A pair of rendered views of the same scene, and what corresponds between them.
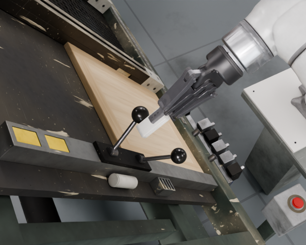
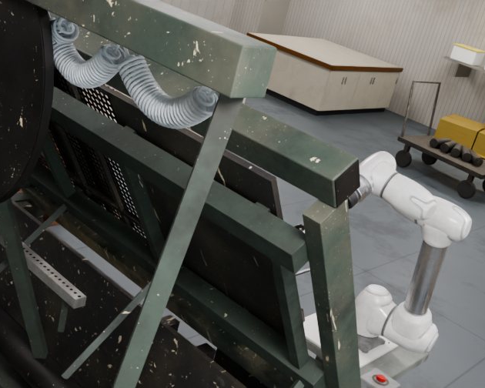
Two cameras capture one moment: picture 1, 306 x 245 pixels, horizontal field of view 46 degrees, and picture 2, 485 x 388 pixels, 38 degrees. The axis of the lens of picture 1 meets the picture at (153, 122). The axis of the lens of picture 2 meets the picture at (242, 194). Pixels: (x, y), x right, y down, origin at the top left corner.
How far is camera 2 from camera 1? 181 cm
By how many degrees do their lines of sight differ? 43
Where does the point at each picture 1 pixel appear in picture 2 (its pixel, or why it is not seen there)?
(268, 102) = (316, 333)
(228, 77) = (352, 199)
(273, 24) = (370, 172)
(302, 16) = (383, 167)
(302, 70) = (389, 191)
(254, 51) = (363, 185)
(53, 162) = not seen: hidden behind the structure
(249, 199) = not seen: outside the picture
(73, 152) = not seen: hidden behind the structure
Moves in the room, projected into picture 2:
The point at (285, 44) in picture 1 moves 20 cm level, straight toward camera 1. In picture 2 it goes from (378, 181) to (381, 201)
